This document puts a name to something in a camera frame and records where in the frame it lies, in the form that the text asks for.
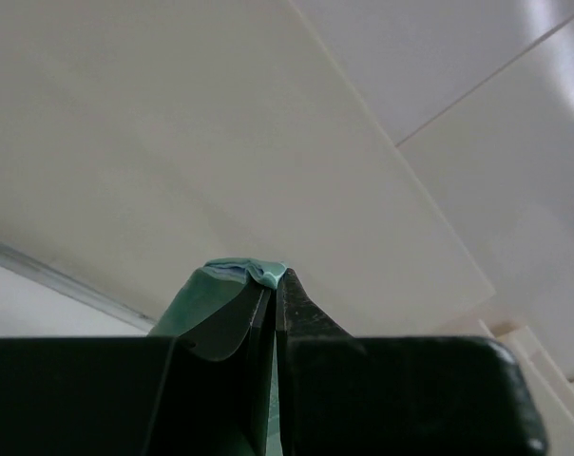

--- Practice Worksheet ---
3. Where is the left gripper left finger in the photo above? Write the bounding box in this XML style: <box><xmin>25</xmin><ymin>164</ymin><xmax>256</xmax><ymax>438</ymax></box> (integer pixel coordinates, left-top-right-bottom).
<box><xmin>0</xmin><ymin>284</ymin><xmax>273</xmax><ymax>455</ymax></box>

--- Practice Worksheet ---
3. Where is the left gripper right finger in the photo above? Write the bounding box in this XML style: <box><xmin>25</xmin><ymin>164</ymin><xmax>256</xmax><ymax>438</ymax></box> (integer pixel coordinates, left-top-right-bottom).
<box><xmin>276</xmin><ymin>270</ymin><xmax>548</xmax><ymax>455</ymax></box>

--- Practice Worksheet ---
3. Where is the green patterned cloth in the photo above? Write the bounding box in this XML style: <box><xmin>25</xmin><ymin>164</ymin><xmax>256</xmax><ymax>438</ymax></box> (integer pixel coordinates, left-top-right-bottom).
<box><xmin>148</xmin><ymin>256</ymin><xmax>288</xmax><ymax>456</ymax></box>

